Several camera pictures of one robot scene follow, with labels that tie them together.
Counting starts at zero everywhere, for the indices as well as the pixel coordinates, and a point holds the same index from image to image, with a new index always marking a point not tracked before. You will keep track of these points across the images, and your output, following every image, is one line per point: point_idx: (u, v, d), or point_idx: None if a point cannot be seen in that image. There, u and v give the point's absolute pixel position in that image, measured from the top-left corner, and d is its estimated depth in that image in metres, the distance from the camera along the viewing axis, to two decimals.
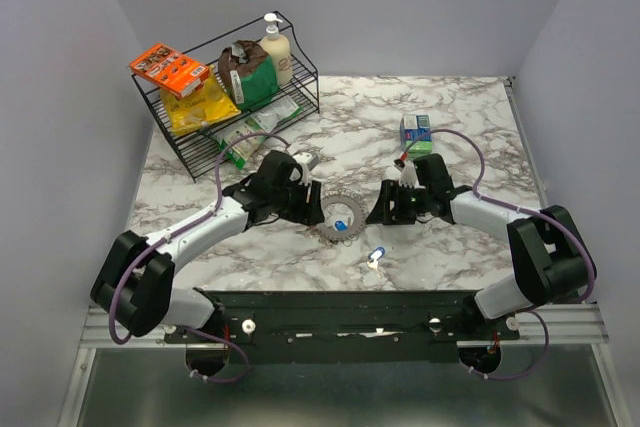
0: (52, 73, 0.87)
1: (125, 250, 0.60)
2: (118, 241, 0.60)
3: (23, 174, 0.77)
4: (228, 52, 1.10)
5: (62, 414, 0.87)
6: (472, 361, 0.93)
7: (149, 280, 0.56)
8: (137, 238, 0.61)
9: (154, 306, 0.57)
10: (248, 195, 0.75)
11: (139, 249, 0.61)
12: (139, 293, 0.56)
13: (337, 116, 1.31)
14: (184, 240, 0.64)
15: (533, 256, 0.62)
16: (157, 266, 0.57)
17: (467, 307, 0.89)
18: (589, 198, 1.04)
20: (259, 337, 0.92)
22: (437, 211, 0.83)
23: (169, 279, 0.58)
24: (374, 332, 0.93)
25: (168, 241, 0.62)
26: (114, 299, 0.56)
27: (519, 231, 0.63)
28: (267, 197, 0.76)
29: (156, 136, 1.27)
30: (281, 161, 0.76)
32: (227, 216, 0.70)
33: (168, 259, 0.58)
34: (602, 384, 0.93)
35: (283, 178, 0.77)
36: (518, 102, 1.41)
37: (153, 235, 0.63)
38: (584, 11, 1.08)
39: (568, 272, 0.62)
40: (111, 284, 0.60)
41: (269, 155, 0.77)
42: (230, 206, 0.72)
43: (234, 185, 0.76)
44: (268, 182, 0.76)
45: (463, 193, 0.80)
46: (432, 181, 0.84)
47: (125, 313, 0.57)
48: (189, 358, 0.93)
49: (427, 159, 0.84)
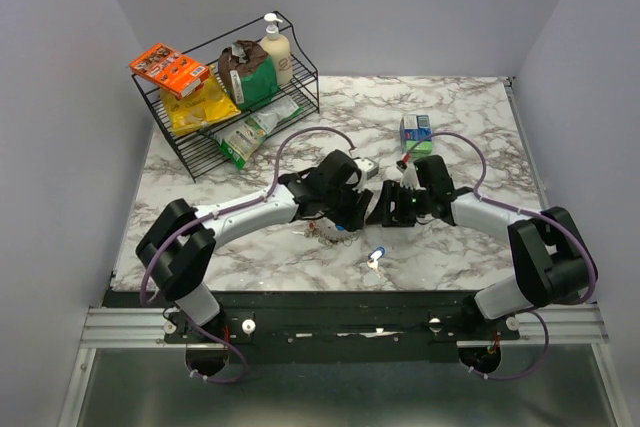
0: (52, 72, 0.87)
1: (174, 217, 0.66)
2: (170, 208, 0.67)
3: (23, 174, 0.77)
4: (228, 52, 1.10)
5: (62, 414, 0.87)
6: (471, 361, 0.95)
7: (189, 250, 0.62)
8: (187, 209, 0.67)
9: (188, 276, 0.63)
10: (301, 188, 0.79)
11: (186, 219, 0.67)
12: (177, 260, 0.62)
13: (337, 116, 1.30)
14: (230, 219, 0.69)
15: (534, 257, 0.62)
16: (197, 240, 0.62)
17: (467, 307, 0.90)
18: (589, 198, 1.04)
20: (260, 337, 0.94)
22: (438, 214, 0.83)
23: (206, 254, 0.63)
24: (374, 332, 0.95)
25: (215, 218, 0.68)
26: (154, 259, 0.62)
27: (520, 232, 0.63)
28: (320, 194, 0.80)
29: (156, 136, 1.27)
30: (343, 162, 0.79)
32: (277, 205, 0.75)
33: (210, 236, 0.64)
34: (602, 384, 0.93)
35: (341, 180, 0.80)
36: (518, 102, 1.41)
37: (203, 209, 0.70)
38: (584, 11, 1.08)
39: (568, 274, 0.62)
40: (155, 244, 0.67)
41: (333, 155, 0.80)
42: (281, 196, 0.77)
43: (291, 175, 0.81)
44: (324, 180, 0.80)
45: (464, 195, 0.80)
46: (432, 183, 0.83)
47: (161, 275, 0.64)
48: (189, 358, 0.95)
49: (428, 162, 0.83)
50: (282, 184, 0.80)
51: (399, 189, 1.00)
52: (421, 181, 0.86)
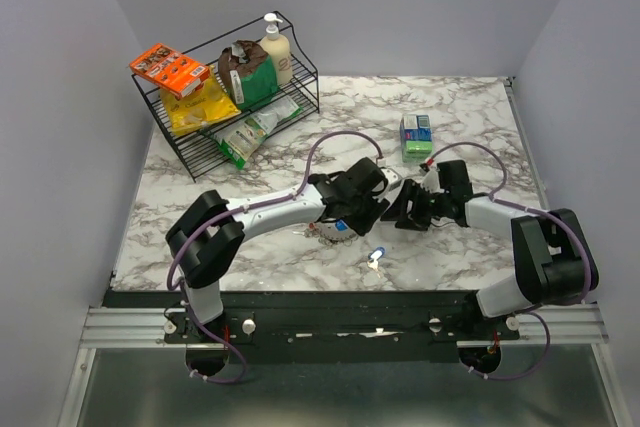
0: (52, 72, 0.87)
1: (206, 207, 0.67)
2: (202, 198, 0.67)
3: (23, 174, 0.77)
4: (228, 52, 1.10)
5: (62, 415, 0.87)
6: (472, 361, 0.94)
7: (218, 241, 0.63)
8: (219, 200, 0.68)
9: (214, 267, 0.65)
10: (329, 189, 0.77)
11: (217, 210, 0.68)
12: (206, 252, 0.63)
13: (337, 116, 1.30)
14: (259, 214, 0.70)
15: (533, 252, 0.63)
16: (227, 231, 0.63)
17: (468, 303, 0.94)
18: (589, 198, 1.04)
20: (260, 337, 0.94)
22: (453, 214, 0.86)
23: (235, 247, 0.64)
24: (374, 332, 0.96)
25: (245, 211, 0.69)
26: (184, 249, 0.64)
27: (522, 227, 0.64)
28: (346, 198, 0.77)
29: (156, 136, 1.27)
30: (375, 169, 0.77)
32: (305, 204, 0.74)
33: (240, 230, 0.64)
34: (601, 384, 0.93)
35: (368, 187, 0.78)
36: (518, 102, 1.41)
37: (234, 202, 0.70)
38: (584, 11, 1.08)
39: (567, 272, 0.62)
40: (184, 232, 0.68)
41: (364, 160, 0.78)
42: (311, 195, 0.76)
43: (321, 176, 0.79)
44: (352, 184, 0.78)
45: (477, 198, 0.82)
46: (452, 185, 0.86)
47: (188, 264, 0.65)
48: (189, 358, 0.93)
49: (450, 163, 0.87)
50: (312, 184, 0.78)
51: (418, 190, 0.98)
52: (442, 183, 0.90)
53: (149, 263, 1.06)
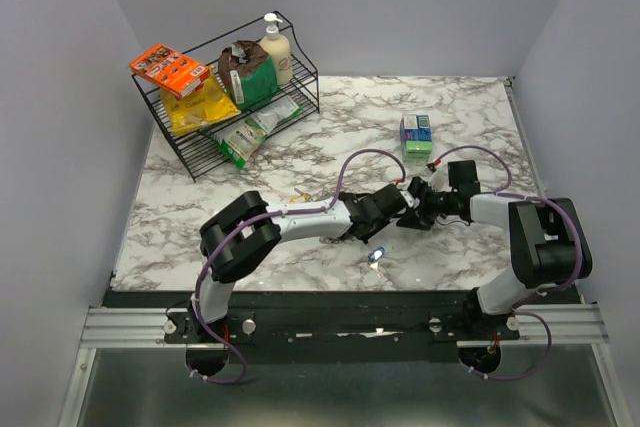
0: (53, 73, 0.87)
1: (246, 206, 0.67)
2: (244, 197, 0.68)
3: (24, 174, 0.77)
4: (228, 52, 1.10)
5: (62, 414, 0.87)
6: (472, 361, 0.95)
7: (255, 241, 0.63)
8: (259, 201, 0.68)
9: (245, 267, 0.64)
10: (355, 208, 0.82)
11: (256, 210, 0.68)
12: (239, 251, 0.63)
13: (337, 116, 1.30)
14: (295, 221, 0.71)
15: (527, 233, 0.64)
16: (266, 232, 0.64)
17: (468, 303, 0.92)
18: (590, 198, 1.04)
20: (260, 337, 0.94)
22: (459, 210, 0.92)
23: (269, 248, 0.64)
24: (374, 332, 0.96)
25: (282, 216, 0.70)
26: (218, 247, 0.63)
27: (518, 209, 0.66)
28: (371, 218, 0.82)
29: (156, 136, 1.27)
30: (398, 195, 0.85)
32: (334, 218, 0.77)
33: (277, 231, 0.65)
34: (601, 384, 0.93)
35: (391, 211, 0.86)
36: (518, 102, 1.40)
37: (272, 206, 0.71)
38: (584, 11, 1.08)
39: (561, 255, 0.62)
40: (219, 228, 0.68)
41: (393, 187, 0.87)
42: (340, 211, 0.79)
43: (350, 195, 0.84)
44: (379, 206, 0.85)
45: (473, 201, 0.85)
46: (461, 183, 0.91)
47: (218, 262, 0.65)
48: (189, 358, 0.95)
49: (460, 162, 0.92)
50: (340, 200, 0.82)
51: (426, 188, 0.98)
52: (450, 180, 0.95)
53: (149, 263, 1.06)
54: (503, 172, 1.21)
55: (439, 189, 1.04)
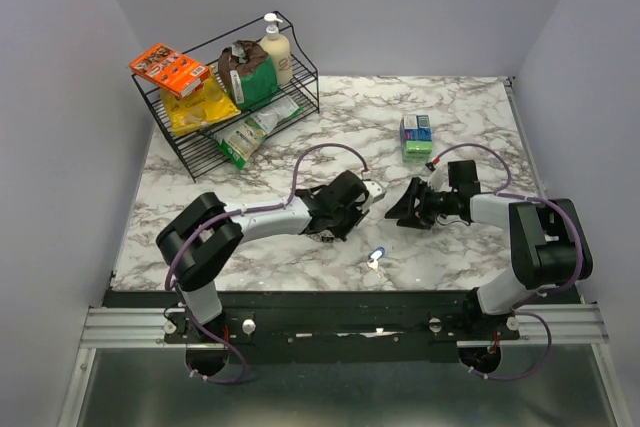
0: (52, 72, 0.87)
1: (203, 209, 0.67)
2: (199, 200, 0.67)
3: (24, 175, 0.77)
4: (228, 52, 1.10)
5: (62, 414, 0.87)
6: (472, 361, 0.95)
7: (214, 243, 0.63)
8: (216, 202, 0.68)
9: (209, 269, 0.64)
10: (314, 203, 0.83)
11: (214, 211, 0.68)
12: (201, 254, 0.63)
13: (337, 116, 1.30)
14: (255, 218, 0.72)
15: (527, 233, 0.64)
16: (225, 233, 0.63)
17: (468, 303, 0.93)
18: (589, 198, 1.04)
20: (260, 337, 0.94)
22: (459, 210, 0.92)
23: (231, 247, 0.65)
24: (374, 332, 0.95)
25: (242, 214, 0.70)
26: (178, 254, 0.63)
27: (518, 209, 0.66)
28: (330, 211, 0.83)
29: (156, 136, 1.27)
30: (354, 182, 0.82)
32: (294, 213, 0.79)
33: (238, 229, 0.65)
34: (601, 384, 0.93)
35: (350, 199, 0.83)
36: (518, 102, 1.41)
37: (230, 206, 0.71)
38: (585, 11, 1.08)
39: (561, 256, 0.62)
40: (177, 234, 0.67)
41: (345, 174, 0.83)
42: (299, 207, 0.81)
43: (306, 192, 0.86)
44: (335, 197, 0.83)
45: (472, 200, 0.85)
46: (461, 182, 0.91)
47: (181, 269, 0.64)
48: (189, 358, 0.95)
49: (460, 162, 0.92)
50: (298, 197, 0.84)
51: (426, 189, 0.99)
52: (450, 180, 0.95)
53: (149, 263, 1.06)
54: (503, 172, 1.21)
55: (438, 189, 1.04)
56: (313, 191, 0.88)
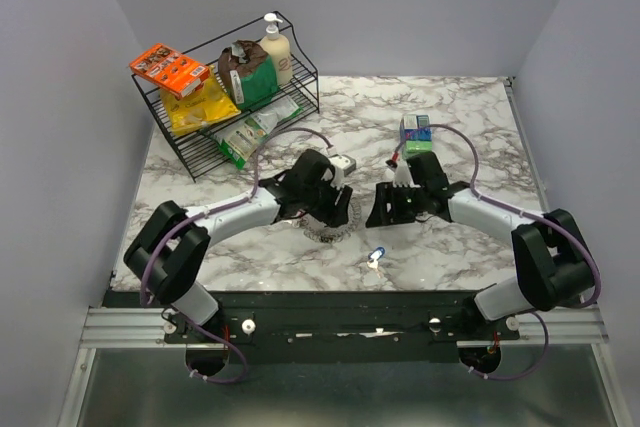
0: (52, 73, 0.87)
1: (165, 218, 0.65)
2: (160, 210, 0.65)
3: (23, 175, 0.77)
4: (228, 52, 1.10)
5: (62, 414, 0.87)
6: (471, 361, 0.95)
7: (185, 248, 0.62)
8: (177, 209, 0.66)
9: (183, 277, 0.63)
10: (280, 190, 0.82)
11: (177, 219, 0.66)
12: (172, 264, 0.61)
13: (337, 116, 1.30)
14: (220, 218, 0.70)
15: (539, 264, 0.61)
16: (193, 236, 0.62)
17: (467, 309, 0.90)
18: (590, 198, 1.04)
20: (260, 337, 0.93)
22: (434, 208, 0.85)
23: (201, 251, 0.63)
24: (374, 332, 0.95)
25: (206, 217, 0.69)
26: (147, 268, 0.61)
27: (524, 238, 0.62)
28: (299, 194, 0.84)
29: (156, 136, 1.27)
30: (316, 162, 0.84)
32: (261, 205, 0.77)
33: (205, 233, 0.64)
34: (602, 384, 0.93)
35: (315, 178, 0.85)
36: (518, 102, 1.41)
37: (192, 209, 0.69)
38: (585, 11, 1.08)
39: (572, 278, 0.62)
40: (144, 249, 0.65)
41: (306, 155, 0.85)
42: (264, 197, 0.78)
43: (269, 179, 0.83)
44: (301, 179, 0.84)
45: (461, 191, 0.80)
46: (429, 179, 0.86)
47: (155, 283, 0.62)
48: (189, 358, 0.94)
49: (420, 156, 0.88)
50: (263, 187, 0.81)
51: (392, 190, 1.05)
52: (416, 178, 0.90)
53: None
54: (502, 172, 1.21)
55: (408, 185, 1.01)
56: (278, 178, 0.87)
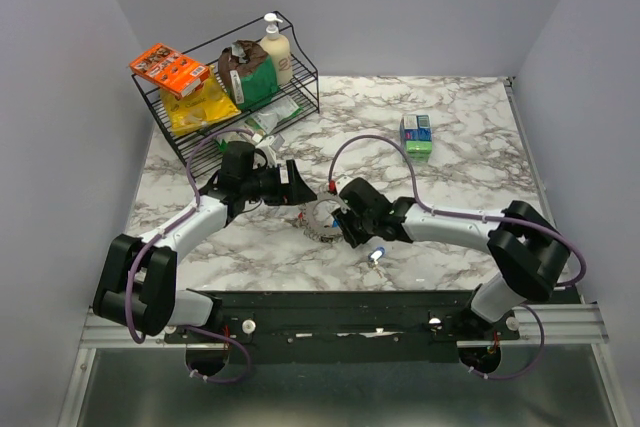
0: (52, 73, 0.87)
1: (123, 253, 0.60)
2: (114, 246, 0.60)
3: (23, 174, 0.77)
4: (228, 52, 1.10)
5: (62, 414, 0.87)
6: (472, 361, 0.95)
7: (155, 273, 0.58)
8: (131, 239, 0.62)
9: (163, 299, 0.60)
10: (221, 193, 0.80)
11: (135, 249, 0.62)
12: (150, 291, 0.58)
13: (337, 116, 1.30)
14: (178, 233, 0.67)
15: (527, 267, 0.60)
16: (159, 258, 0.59)
17: (469, 320, 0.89)
18: (590, 198, 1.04)
20: (260, 337, 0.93)
22: (389, 234, 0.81)
23: (173, 268, 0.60)
24: (374, 332, 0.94)
25: (163, 236, 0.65)
26: (128, 308, 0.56)
27: (503, 247, 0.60)
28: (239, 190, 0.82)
29: (156, 136, 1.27)
30: (238, 154, 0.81)
32: (210, 210, 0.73)
33: (169, 250, 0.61)
34: (602, 385, 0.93)
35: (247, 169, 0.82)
36: (518, 102, 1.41)
37: (145, 234, 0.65)
38: (585, 10, 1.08)
39: (557, 263, 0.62)
40: (114, 293, 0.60)
41: (231, 150, 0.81)
42: (208, 202, 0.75)
43: (207, 186, 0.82)
44: (233, 175, 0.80)
45: (410, 210, 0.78)
46: (370, 208, 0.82)
47: (140, 318, 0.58)
48: (189, 358, 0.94)
49: (355, 188, 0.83)
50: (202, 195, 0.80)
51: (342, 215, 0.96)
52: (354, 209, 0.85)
53: None
54: (501, 172, 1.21)
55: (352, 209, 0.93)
56: (214, 181, 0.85)
